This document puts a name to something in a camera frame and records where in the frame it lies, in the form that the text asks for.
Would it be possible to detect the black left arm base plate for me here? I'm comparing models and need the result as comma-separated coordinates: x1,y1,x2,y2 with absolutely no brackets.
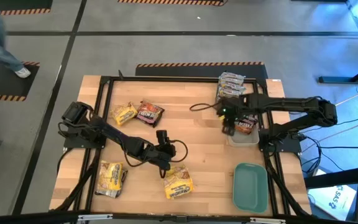
63,124,106,149

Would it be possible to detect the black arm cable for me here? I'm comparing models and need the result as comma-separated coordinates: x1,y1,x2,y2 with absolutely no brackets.
190,102,222,113
166,139,189,164

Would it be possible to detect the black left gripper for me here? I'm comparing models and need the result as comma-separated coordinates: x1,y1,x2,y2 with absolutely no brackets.
131,129,177,179

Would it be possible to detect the white printed cardboard box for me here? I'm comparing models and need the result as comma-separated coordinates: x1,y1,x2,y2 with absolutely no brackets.
308,169,357,222

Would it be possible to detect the black desk frame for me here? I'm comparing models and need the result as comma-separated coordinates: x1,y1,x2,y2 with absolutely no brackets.
318,0,358,85

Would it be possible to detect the yellow extension cable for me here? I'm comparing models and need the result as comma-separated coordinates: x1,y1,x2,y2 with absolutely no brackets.
334,84,358,108

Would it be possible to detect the silver metal bracket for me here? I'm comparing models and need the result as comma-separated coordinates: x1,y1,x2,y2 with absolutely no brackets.
249,217,287,224
77,213,114,222

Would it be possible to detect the black floor cable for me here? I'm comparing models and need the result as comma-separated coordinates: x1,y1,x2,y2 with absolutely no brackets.
296,113,358,135

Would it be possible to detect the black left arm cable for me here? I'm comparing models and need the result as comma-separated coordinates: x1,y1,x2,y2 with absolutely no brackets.
166,139,189,164

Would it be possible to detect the black Maruchan noodle pack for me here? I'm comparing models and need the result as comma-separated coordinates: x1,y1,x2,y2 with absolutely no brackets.
135,100,166,128
234,115,258,135
94,169,129,199

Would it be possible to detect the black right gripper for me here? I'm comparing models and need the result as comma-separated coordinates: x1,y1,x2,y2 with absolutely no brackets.
219,94,250,137

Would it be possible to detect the white plastic bin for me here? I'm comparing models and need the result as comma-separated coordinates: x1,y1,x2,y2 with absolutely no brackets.
227,123,260,147

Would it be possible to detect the black aluminium table frame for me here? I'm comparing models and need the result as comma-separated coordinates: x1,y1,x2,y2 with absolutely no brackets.
53,70,312,218

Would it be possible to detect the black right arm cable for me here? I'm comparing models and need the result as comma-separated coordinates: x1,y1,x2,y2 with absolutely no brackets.
190,102,222,113

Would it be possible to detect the green plastic bin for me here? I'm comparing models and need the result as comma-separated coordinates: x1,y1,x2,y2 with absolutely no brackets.
231,162,269,214

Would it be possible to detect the black rig crossbar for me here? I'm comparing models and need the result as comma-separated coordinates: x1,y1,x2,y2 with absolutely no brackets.
0,210,358,224

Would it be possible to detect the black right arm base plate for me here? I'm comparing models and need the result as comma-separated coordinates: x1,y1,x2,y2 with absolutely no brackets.
259,136,301,154

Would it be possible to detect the black floor beam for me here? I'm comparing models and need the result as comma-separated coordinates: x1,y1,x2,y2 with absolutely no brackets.
303,164,358,190

